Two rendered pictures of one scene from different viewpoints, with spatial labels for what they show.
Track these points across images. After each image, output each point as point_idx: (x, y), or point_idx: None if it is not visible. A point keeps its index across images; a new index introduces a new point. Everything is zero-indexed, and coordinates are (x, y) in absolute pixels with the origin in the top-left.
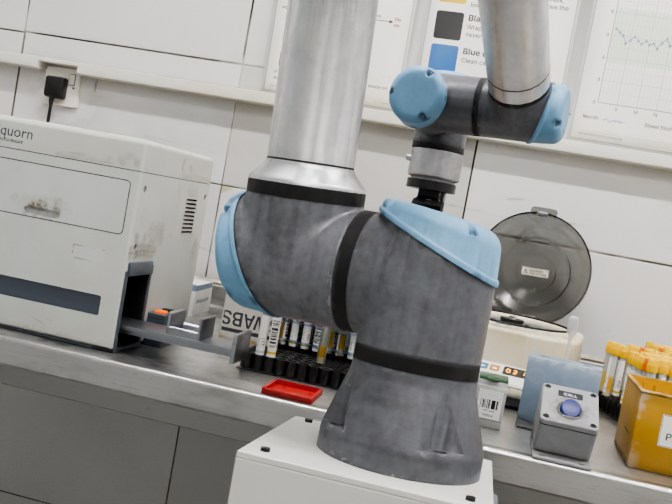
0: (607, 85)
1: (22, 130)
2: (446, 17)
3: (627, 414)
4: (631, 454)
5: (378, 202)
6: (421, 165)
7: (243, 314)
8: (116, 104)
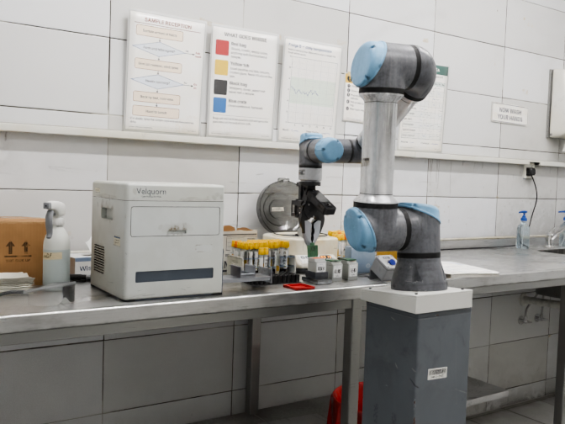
0: (290, 113)
1: (160, 190)
2: (219, 82)
3: None
4: None
5: None
6: (312, 176)
7: None
8: (24, 147)
